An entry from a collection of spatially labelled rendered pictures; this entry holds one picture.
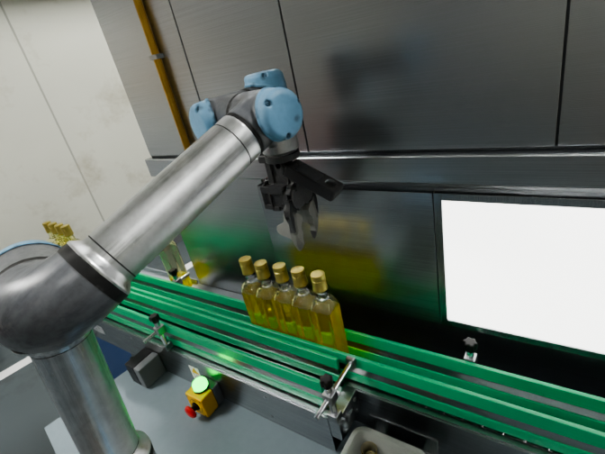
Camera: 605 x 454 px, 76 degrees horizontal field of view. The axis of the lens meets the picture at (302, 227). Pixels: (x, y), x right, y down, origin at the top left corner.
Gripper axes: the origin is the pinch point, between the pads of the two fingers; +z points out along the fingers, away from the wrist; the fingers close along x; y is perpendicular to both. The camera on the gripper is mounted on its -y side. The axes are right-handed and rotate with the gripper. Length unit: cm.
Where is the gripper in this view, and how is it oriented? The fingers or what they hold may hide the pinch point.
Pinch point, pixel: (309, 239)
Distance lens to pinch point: 85.1
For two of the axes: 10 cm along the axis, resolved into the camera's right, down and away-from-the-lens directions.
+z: 2.0, 8.8, 4.3
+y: -8.2, -0.9, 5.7
